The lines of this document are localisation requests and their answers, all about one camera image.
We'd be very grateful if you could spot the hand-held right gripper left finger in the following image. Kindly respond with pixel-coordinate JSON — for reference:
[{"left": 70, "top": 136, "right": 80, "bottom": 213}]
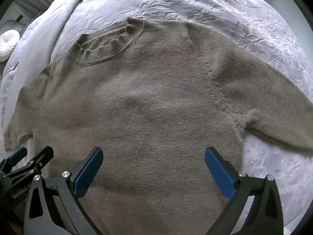
[{"left": 24, "top": 147, "right": 104, "bottom": 235}]

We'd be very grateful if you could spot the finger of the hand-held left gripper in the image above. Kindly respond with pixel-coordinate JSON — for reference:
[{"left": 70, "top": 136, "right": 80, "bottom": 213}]
[
  {"left": 0, "top": 147, "right": 28, "bottom": 174},
  {"left": 2, "top": 146, "right": 54, "bottom": 180}
]

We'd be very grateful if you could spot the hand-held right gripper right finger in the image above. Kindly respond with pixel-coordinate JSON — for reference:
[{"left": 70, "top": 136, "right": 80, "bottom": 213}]
[{"left": 204, "top": 147, "right": 284, "bottom": 235}]

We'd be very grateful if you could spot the white round cushion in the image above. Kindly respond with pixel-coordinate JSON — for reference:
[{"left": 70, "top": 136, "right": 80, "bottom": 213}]
[{"left": 0, "top": 29, "right": 20, "bottom": 63}]

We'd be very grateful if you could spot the plain pale fleece blanket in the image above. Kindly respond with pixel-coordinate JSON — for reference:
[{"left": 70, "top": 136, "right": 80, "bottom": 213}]
[{"left": 4, "top": 0, "right": 85, "bottom": 137}]

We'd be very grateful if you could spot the lavender embossed bedspread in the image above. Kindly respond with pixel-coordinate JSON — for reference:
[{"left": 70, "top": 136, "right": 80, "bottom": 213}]
[{"left": 0, "top": 0, "right": 313, "bottom": 228}]

